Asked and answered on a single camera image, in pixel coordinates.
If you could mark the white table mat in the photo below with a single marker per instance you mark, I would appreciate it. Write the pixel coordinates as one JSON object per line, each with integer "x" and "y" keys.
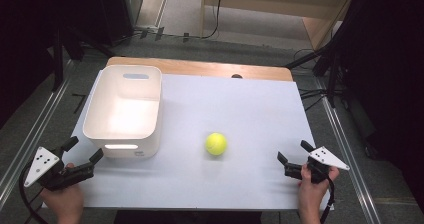
{"x": 240, "y": 117}

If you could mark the yellow tennis ball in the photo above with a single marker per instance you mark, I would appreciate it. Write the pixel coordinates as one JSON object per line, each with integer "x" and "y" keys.
{"x": 216, "y": 144}

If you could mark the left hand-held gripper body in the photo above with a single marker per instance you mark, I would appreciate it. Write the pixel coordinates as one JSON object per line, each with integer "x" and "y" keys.
{"x": 50, "y": 172}

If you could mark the white plastic bin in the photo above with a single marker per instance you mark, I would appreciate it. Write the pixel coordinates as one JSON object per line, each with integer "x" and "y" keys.
{"x": 125, "y": 110}

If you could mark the light wooden shelf unit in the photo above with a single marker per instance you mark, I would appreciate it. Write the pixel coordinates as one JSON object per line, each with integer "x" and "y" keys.
{"x": 266, "y": 4}

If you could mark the black tripod stand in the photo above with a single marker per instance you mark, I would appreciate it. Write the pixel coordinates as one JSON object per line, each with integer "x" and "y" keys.
{"x": 328, "y": 67}

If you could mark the person's right hand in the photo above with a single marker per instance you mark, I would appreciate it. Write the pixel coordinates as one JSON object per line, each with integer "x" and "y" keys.
{"x": 311, "y": 194}

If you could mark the black curtain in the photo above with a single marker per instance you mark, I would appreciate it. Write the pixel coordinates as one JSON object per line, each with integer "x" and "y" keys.
{"x": 50, "y": 14}
{"x": 390, "y": 67}

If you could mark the person's dark clothing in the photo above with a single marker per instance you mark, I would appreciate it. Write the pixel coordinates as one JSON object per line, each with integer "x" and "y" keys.
{"x": 186, "y": 218}

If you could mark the wooden table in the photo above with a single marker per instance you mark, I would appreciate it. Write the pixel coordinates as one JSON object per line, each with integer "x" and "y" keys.
{"x": 200, "y": 67}

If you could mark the black metal stand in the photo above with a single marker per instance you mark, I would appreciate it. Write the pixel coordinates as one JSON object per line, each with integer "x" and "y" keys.
{"x": 58, "y": 60}

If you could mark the person's left hand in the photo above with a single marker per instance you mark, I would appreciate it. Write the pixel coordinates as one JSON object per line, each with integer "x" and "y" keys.
{"x": 65, "y": 202}

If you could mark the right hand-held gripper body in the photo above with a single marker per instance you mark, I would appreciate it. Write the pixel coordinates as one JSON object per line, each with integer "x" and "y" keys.
{"x": 320, "y": 165}

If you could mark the metal floor rail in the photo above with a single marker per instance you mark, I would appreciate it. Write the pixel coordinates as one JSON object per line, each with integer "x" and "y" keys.
{"x": 350, "y": 157}
{"x": 30, "y": 140}

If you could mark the dark round table grommet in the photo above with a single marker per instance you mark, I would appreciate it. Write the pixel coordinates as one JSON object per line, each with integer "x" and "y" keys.
{"x": 236, "y": 76}

